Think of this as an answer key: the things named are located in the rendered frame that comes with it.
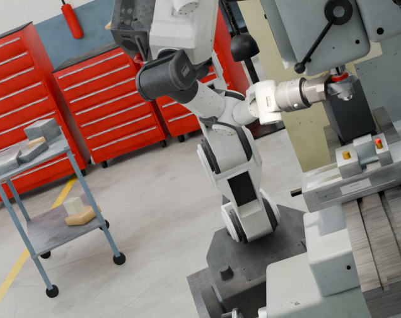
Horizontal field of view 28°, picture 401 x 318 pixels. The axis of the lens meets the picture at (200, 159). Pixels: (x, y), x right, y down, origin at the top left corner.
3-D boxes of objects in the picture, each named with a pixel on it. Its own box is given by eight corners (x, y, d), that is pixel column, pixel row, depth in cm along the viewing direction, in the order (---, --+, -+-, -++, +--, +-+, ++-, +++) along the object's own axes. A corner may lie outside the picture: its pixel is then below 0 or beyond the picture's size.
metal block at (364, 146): (360, 164, 223) (354, 146, 221) (359, 158, 228) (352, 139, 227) (379, 159, 222) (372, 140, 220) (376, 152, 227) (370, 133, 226)
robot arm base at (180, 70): (154, 111, 239) (131, 89, 232) (161, 79, 246) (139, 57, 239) (195, 98, 231) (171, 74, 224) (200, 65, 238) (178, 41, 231)
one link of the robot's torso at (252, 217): (229, 233, 312) (191, 138, 285) (275, 212, 313) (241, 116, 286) (241, 257, 299) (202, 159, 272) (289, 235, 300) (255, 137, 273)
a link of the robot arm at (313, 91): (319, 79, 211) (280, 88, 217) (331, 111, 214) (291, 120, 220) (332, 63, 221) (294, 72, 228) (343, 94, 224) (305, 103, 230)
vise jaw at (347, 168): (342, 179, 220) (337, 166, 219) (339, 160, 234) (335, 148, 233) (362, 172, 219) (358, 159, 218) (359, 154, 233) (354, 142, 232)
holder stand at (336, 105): (343, 142, 268) (324, 88, 262) (330, 126, 289) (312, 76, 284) (377, 129, 267) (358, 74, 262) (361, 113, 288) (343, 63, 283)
